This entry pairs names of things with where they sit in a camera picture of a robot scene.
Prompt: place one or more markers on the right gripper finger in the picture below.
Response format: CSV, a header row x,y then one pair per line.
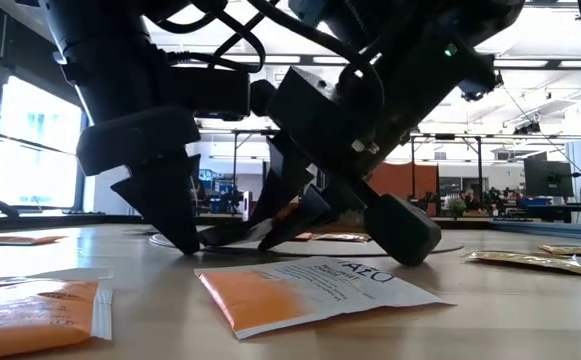
x,y
282,170
405,230

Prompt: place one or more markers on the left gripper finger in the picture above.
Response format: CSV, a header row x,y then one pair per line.
x,y
165,200

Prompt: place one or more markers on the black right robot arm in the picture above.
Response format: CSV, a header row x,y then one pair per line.
x,y
470,30

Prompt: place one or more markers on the yellow tea packet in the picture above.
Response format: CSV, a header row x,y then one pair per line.
x,y
575,250
520,261
345,238

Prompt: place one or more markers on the orange room partition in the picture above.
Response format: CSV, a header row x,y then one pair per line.
x,y
410,180

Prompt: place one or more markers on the small green potted plant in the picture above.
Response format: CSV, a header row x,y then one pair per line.
x,y
456,207

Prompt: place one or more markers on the round grey mat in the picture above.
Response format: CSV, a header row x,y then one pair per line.
x,y
330,248

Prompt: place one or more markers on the large glass window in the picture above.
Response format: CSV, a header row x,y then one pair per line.
x,y
35,150

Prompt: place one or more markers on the black computer monitor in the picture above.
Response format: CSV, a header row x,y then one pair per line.
x,y
547,178

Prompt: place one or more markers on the long overhead light bar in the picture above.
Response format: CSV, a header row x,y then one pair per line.
x,y
520,63

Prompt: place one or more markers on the black background station frame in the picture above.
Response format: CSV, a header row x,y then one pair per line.
x,y
413,165

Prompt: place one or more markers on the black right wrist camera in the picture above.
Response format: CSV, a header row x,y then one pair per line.
x,y
305,110

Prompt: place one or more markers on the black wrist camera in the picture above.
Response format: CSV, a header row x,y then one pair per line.
x,y
210,95
305,110

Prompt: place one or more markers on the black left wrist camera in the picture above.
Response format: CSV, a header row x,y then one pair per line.
x,y
210,95

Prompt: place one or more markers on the black aluminium table frame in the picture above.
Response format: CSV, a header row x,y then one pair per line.
x,y
45,220

